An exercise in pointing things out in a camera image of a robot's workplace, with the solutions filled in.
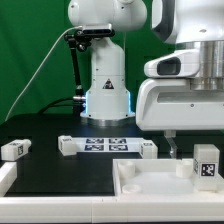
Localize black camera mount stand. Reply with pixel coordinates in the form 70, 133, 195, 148
64, 31, 91, 116

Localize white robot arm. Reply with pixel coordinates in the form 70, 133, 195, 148
68, 0, 224, 140

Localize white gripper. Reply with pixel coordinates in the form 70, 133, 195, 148
136, 79, 224, 159

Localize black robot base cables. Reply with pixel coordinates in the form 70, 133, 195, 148
37, 96, 76, 115

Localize white U-shaped fence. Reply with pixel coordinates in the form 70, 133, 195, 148
0, 160, 224, 224

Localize white camera cable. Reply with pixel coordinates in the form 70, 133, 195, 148
4, 25, 84, 122

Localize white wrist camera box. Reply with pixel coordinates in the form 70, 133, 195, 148
144, 49, 200, 78

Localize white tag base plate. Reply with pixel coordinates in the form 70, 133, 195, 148
73, 137, 143, 153

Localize grey fixed camera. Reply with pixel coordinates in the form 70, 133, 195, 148
82, 24, 114, 37

